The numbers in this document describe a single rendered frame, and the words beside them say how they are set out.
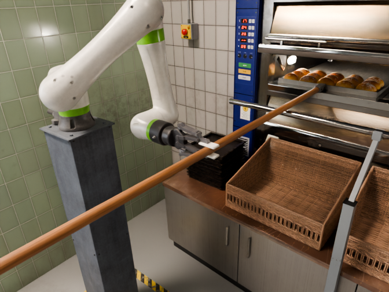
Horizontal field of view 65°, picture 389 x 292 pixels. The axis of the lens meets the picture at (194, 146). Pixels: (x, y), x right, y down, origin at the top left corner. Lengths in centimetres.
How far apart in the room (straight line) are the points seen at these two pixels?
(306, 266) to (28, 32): 185
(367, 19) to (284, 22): 41
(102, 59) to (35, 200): 130
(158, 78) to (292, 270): 113
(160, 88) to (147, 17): 33
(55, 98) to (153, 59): 39
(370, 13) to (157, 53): 101
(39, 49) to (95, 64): 91
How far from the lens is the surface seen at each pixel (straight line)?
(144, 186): 87
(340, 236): 140
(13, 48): 192
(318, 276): 167
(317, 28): 179
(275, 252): 171
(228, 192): 176
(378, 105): 178
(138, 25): 106
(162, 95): 129
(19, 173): 207
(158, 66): 126
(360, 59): 160
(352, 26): 174
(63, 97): 112
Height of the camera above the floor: 167
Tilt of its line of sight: 26 degrees down
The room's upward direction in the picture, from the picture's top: 2 degrees counter-clockwise
